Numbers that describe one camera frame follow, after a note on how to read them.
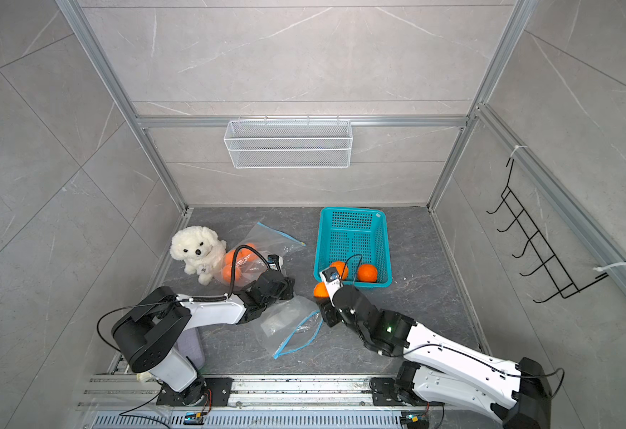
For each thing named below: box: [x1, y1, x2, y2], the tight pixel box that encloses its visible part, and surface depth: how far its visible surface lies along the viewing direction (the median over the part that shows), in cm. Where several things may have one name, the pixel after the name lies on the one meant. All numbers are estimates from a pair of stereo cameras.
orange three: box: [313, 281, 330, 298], surface depth 70 cm
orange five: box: [224, 249, 236, 266], surface depth 95 cm
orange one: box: [357, 263, 379, 284], surface depth 92 cm
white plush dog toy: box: [169, 225, 228, 286], surface depth 87 cm
